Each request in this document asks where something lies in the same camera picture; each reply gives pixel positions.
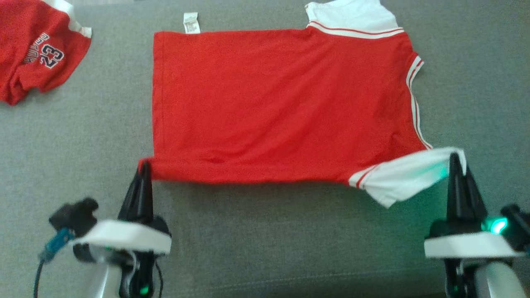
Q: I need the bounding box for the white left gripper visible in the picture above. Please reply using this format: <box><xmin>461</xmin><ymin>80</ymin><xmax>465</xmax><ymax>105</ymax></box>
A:
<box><xmin>74</xmin><ymin>161</ymin><xmax>172</xmax><ymax>254</ymax></box>

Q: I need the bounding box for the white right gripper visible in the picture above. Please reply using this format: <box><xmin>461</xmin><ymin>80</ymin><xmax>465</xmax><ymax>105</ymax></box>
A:
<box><xmin>424</xmin><ymin>154</ymin><xmax>523</xmax><ymax>259</ymax></box>

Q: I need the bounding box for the red T-shirt with white sleeves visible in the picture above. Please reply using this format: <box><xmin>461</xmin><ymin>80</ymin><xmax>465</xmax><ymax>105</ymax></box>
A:
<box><xmin>138</xmin><ymin>0</ymin><xmax>467</xmax><ymax>209</ymax></box>

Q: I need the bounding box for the red jersey with number 23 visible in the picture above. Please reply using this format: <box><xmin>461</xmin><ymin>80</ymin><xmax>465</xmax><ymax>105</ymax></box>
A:
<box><xmin>0</xmin><ymin>0</ymin><xmax>92</xmax><ymax>106</ymax></box>

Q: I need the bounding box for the blue cable connector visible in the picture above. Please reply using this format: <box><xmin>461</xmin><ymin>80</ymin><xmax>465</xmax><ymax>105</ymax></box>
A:
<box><xmin>39</xmin><ymin>228</ymin><xmax>75</xmax><ymax>262</ymax></box>

